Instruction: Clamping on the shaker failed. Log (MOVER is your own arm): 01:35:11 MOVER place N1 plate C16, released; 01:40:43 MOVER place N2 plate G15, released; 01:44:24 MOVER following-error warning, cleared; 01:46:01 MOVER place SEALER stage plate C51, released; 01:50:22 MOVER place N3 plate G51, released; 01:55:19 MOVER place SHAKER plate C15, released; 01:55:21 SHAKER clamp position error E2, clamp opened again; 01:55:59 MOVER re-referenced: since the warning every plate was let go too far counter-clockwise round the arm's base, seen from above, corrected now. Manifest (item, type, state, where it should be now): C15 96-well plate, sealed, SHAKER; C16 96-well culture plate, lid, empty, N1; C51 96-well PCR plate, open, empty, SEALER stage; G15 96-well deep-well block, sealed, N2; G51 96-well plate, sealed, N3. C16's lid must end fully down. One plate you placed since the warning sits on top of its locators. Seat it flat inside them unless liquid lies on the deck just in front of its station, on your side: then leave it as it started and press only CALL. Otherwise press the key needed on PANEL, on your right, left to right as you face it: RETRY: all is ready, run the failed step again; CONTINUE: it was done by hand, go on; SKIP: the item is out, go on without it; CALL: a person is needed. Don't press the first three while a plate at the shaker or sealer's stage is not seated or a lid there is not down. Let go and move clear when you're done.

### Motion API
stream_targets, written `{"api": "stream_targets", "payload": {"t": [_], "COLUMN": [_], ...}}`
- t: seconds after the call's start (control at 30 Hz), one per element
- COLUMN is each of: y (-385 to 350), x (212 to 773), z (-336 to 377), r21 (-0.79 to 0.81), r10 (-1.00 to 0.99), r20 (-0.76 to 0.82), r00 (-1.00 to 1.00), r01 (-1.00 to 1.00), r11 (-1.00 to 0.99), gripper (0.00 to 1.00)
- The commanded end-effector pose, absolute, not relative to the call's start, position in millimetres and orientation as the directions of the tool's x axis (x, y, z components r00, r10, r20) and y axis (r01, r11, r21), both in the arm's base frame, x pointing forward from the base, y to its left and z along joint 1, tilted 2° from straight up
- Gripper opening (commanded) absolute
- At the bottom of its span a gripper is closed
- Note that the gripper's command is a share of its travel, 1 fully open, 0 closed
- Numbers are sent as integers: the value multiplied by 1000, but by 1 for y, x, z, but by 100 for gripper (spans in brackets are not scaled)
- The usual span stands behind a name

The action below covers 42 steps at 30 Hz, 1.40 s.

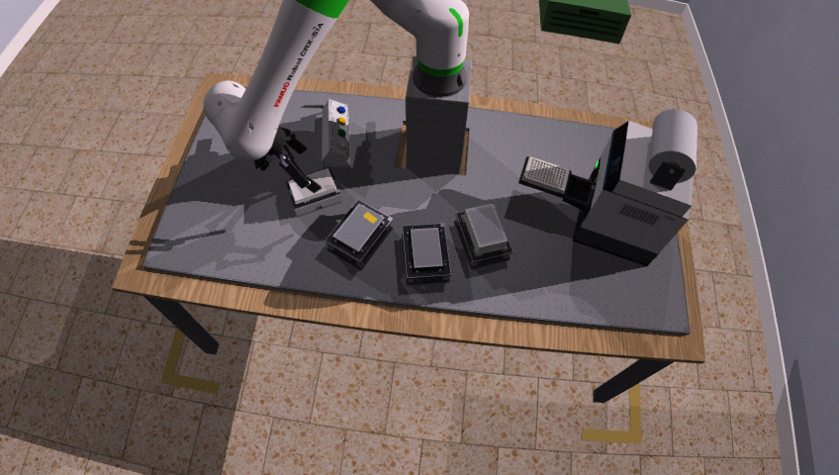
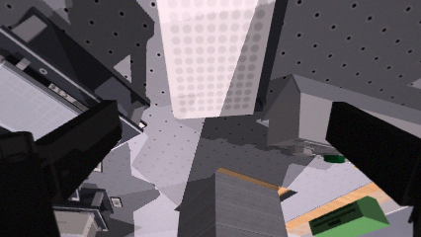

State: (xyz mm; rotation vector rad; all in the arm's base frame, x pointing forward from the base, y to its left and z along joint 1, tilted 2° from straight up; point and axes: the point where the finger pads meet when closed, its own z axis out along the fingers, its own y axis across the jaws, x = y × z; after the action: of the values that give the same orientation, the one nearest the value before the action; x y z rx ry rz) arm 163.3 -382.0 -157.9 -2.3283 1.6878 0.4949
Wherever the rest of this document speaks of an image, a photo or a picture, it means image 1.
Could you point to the grey cylinder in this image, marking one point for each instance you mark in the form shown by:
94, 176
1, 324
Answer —
674, 139

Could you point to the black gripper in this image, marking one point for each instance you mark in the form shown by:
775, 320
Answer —
280, 148

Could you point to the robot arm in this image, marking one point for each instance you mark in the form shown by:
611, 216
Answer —
248, 126

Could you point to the grey button panel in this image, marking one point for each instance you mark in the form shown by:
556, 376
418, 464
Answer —
336, 140

